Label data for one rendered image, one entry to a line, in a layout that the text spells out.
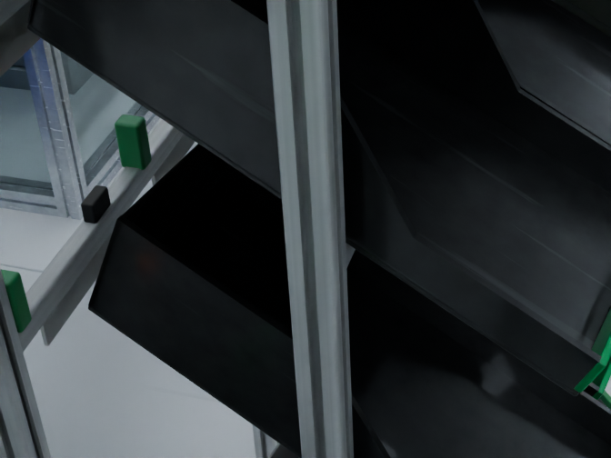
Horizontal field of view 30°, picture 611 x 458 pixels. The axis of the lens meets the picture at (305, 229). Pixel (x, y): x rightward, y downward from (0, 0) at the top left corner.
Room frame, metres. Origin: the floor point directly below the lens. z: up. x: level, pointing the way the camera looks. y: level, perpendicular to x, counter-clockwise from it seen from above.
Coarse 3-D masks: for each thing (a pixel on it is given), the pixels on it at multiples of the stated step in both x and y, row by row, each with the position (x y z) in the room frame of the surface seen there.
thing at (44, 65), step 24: (48, 48) 1.17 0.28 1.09; (48, 72) 1.16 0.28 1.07; (48, 96) 1.16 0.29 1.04; (48, 120) 1.17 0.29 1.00; (72, 120) 1.18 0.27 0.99; (48, 144) 1.17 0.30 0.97; (72, 144) 1.18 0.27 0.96; (48, 168) 1.17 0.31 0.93; (72, 168) 1.16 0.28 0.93; (96, 168) 1.23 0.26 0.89; (120, 168) 1.27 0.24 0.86; (0, 192) 1.20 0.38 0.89; (24, 192) 1.18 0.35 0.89; (48, 192) 1.18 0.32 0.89; (72, 192) 1.16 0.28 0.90; (72, 216) 1.16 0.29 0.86
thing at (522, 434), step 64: (192, 192) 0.52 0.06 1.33; (256, 192) 0.55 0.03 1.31; (128, 256) 0.44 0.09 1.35; (192, 256) 0.50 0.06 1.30; (256, 256) 0.51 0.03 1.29; (128, 320) 0.44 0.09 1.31; (192, 320) 0.42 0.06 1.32; (256, 320) 0.40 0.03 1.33; (384, 320) 0.49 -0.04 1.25; (448, 320) 0.49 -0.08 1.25; (256, 384) 0.40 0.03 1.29; (384, 384) 0.45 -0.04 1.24; (448, 384) 0.45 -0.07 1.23; (512, 384) 0.46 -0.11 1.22; (384, 448) 0.37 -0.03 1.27; (448, 448) 0.41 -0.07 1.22; (512, 448) 0.42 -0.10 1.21; (576, 448) 0.43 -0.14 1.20
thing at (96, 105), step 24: (24, 72) 1.19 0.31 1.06; (72, 72) 1.23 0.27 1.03; (0, 96) 1.20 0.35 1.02; (24, 96) 1.19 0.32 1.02; (72, 96) 1.22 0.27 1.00; (96, 96) 1.27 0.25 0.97; (120, 96) 1.33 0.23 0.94; (0, 120) 1.20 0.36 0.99; (24, 120) 1.19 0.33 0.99; (96, 120) 1.26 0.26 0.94; (0, 144) 1.20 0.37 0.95; (24, 144) 1.19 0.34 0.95; (96, 144) 1.25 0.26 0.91; (0, 168) 1.21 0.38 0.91; (24, 168) 1.20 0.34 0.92
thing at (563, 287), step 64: (64, 0) 0.44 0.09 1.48; (128, 0) 0.42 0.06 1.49; (192, 0) 0.41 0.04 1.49; (256, 0) 0.51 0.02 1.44; (384, 0) 0.51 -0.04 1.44; (448, 0) 0.49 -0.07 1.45; (128, 64) 0.43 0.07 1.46; (192, 64) 0.41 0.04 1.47; (256, 64) 0.40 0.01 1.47; (384, 64) 0.49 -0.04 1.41; (448, 64) 0.49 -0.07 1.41; (192, 128) 0.41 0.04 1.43; (256, 128) 0.40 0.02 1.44; (384, 128) 0.45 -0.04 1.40; (448, 128) 0.46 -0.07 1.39; (512, 128) 0.47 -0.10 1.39; (576, 128) 0.46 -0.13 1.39; (384, 192) 0.37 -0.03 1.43; (448, 192) 0.42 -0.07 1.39; (512, 192) 0.43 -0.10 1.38; (576, 192) 0.44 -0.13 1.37; (384, 256) 0.37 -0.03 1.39; (448, 256) 0.36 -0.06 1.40; (512, 256) 0.39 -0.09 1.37; (576, 256) 0.40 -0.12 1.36; (512, 320) 0.34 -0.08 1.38; (576, 320) 0.36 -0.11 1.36; (576, 384) 0.33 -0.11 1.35
